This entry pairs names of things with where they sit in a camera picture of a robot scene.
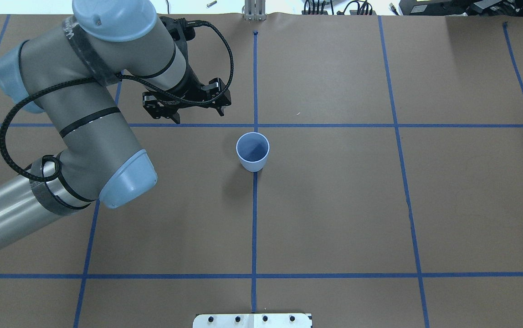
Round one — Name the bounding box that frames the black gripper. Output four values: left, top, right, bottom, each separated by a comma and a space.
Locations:
142, 64, 232, 124

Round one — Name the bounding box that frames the light blue plastic cup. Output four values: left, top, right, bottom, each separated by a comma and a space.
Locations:
235, 132, 271, 173

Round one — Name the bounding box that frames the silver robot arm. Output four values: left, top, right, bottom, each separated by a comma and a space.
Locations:
0, 0, 232, 249

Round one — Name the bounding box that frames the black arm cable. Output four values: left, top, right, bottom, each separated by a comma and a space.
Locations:
0, 20, 235, 182

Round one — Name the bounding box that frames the white metal base plate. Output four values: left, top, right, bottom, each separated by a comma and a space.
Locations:
192, 313, 313, 328

